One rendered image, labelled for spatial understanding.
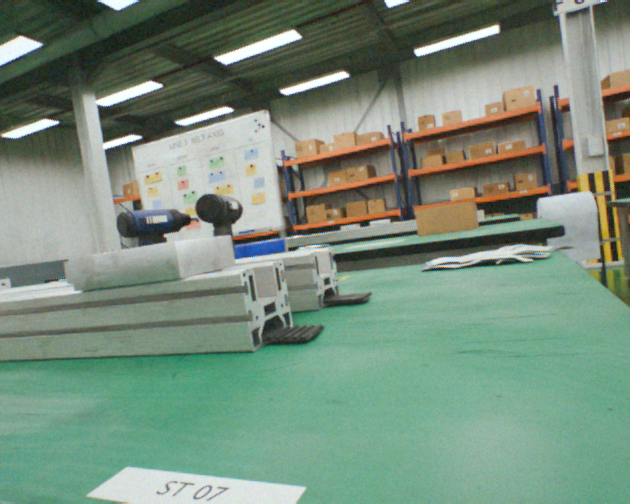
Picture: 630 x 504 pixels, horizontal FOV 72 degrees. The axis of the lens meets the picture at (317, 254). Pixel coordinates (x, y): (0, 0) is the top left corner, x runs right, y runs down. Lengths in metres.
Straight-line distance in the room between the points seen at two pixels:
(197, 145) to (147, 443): 3.93
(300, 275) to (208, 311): 0.19
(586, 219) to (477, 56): 7.83
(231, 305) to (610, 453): 0.34
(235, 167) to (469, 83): 8.13
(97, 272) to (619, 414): 0.50
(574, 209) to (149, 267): 3.73
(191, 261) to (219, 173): 3.52
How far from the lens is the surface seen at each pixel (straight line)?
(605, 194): 6.06
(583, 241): 4.08
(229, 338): 0.47
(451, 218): 2.48
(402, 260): 2.04
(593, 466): 0.23
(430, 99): 11.32
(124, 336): 0.56
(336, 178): 10.70
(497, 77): 11.27
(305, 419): 0.29
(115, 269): 0.55
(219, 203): 0.88
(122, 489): 0.27
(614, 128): 10.22
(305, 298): 0.63
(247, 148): 3.87
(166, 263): 0.50
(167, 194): 4.38
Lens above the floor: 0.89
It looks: 3 degrees down
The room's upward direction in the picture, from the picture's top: 8 degrees counter-clockwise
